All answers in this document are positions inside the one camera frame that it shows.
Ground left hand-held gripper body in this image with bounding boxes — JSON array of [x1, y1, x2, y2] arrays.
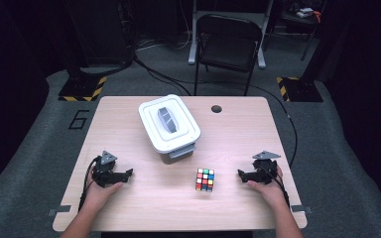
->
[[91, 150, 122, 188]]

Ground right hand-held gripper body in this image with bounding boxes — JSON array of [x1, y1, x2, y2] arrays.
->
[[251, 150, 282, 184]]

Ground colourful puzzle cube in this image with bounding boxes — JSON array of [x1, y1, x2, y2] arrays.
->
[[194, 168, 215, 192]]

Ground clear grey storage box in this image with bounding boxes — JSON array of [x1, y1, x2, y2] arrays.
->
[[158, 142, 197, 166]]

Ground person's left hand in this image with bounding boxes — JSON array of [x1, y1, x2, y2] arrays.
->
[[84, 167, 124, 212]]

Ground person's right hand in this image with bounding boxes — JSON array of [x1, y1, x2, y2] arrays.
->
[[247, 165, 290, 208]]

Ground grey tape strip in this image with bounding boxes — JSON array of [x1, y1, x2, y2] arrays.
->
[[291, 204, 314, 214], [47, 204, 72, 217]]

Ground black stand base striped tape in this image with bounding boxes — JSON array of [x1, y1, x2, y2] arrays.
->
[[276, 76, 324, 103], [58, 59, 108, 102]]

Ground black folding chair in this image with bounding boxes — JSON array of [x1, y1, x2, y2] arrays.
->
[[193, 13, 264, 97]]

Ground small white device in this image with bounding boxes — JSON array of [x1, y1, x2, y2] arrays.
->
[[296, 7, 316, 19]]

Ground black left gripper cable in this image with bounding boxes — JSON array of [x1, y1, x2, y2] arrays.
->
[[77, 156, 101, 212]]

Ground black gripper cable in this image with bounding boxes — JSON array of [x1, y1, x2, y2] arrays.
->
[[77, 156, 101, 212], [261, 164, 292, 209]]

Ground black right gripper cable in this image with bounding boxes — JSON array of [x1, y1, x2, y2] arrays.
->
[[261, 164, 292, 209]]

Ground long black floor cable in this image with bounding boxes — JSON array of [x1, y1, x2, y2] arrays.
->
[[194, 78, 300, 169]]

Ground white metal desk frame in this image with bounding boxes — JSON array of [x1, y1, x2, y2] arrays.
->
[[188, 0, 275, 69]]

